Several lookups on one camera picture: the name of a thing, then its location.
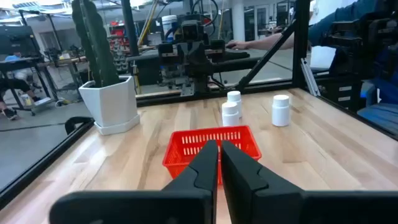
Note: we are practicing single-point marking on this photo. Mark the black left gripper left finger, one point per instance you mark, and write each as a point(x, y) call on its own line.
point(192, 193)

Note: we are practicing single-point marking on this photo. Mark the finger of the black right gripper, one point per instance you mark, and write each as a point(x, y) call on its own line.
point(206, 59)
point(193, 59)

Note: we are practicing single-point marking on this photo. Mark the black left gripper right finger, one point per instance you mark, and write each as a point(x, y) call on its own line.
point(248, 193)

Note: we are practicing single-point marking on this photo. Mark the white pill bottle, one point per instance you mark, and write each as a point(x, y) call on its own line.
point(280, 112)
point(230, 116)
point(234, 99)

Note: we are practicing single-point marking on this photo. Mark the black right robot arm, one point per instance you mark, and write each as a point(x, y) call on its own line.
point(199, 84)

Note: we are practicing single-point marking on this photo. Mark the red slotted plastic basket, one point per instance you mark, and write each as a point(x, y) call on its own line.
point(174, 161)

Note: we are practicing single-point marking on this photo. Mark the white bucket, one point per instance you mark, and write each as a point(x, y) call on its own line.
point(169, 28)

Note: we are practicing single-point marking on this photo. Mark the yellow pole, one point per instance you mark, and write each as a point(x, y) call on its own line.
point(148, 21)

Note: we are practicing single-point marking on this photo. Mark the person's hand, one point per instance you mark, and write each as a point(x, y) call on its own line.
point(237, 45)

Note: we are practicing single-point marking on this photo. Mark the red storage bins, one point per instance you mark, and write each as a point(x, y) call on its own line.
point(118, 32)

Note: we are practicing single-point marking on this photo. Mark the tall green cactus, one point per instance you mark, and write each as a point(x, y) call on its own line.
point(96, 46)

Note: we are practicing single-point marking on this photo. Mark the white hexagonal plant pot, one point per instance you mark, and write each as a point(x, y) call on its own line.
point(112, 105)

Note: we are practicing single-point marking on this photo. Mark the wooden workbench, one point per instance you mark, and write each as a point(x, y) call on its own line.
point(62, 61)

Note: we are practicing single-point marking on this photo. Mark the silver aluminium bar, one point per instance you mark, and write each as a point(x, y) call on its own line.
point(311, 79)

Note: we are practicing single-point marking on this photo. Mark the black drawer cabinet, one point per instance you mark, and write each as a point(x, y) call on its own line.
point(342, 96)

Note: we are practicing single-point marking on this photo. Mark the person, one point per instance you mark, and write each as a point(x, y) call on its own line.
point(15, 84)
point(342, 15)

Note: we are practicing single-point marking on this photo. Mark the black monitor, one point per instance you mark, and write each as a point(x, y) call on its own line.
point(15, 40)

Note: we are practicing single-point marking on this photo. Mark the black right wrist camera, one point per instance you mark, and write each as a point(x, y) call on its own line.
point(191, 31)

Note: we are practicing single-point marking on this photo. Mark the black aluminium table frame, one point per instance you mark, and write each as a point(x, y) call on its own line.
point(300, 46)

